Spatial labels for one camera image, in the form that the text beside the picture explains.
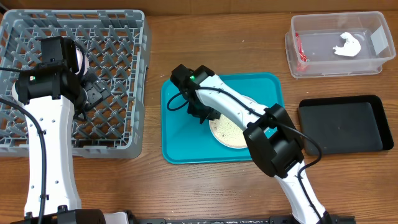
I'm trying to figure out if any small pink bowl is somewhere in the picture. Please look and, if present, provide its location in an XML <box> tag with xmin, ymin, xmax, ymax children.
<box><xmin>76</xmin><ymin>48</ymin><xmax>89</xmax><ymax>79</ymax></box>

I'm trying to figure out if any large white plate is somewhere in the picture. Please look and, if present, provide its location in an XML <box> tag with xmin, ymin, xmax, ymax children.
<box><xmin>209</xmin><ymin>95</ymin><xmax>259</xmax><ymax>149</ymax></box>

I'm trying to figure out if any red snack wrapper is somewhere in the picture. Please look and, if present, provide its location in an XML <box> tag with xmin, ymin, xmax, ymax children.
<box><xmin>295</xmin><ymin>32</ymin><xmax>308</xmax><ymax>72</ymax></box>

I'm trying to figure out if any white tissue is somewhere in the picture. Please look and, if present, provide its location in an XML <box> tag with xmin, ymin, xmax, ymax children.
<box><xmin>333</xmin><ymin>32</ymin><xmax>361</xmax><ymax>57</ymax></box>

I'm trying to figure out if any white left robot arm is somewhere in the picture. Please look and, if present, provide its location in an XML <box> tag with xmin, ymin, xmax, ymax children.
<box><xmin>12</xmin><ymin>36</ymin><xmax>111</xmax><ymax>223</ymax></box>

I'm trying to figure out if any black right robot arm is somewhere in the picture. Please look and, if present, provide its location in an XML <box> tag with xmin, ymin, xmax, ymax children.
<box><xmin>170</xmin><ymin>64</ymin><xmax>333</xmax><ymax>223</ymax></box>

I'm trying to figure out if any grey plastic dish rack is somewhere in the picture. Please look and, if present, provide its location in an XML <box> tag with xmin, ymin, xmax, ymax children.
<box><xmin>1</xmin><ymin>9</ymin><xmax>151</xmax><ymax>159</ymax></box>

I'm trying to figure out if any teal serving tray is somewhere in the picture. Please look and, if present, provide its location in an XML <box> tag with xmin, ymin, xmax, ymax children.
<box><xmin>161</xmin><ymin>73</ymin><xmax>284</xmax><ymax>164</ymax></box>

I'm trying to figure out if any pile of rice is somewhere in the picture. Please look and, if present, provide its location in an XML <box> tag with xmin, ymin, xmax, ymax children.
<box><xmin>209</xmin><ymin>114</ymin><xmax>247</xmax><ymax>149</ymax></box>

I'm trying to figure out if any clear plastic bin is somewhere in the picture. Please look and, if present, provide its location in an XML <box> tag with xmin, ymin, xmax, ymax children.
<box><xmin>285</xmin><ymin>11</ymin><xmax>397</xmax><ymax>78</ymax></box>

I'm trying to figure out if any black tray bin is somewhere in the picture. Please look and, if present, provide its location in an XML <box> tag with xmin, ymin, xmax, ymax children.
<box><xmin>297</xmin><ymin>95</ymin><xmax>394</xmax><ymax>154</ymax></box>

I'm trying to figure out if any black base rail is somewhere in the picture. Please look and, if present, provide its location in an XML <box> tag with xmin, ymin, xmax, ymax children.
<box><xmin>102</xmin><ymin>211</ymin><xmax>355</xmax><ymax>224</ymax></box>

